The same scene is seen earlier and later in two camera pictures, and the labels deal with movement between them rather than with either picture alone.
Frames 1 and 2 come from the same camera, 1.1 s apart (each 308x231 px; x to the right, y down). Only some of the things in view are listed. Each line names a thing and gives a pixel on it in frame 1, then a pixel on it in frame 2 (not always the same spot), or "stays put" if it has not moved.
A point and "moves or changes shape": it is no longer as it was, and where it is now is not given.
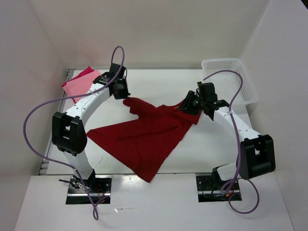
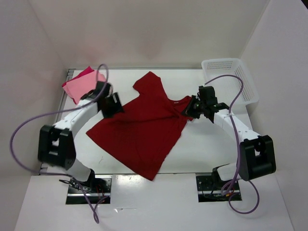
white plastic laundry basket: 227,83 stays put
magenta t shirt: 88,69 stays put
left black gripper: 124,95 to 118,107
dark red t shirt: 145,144 moves or changes shape
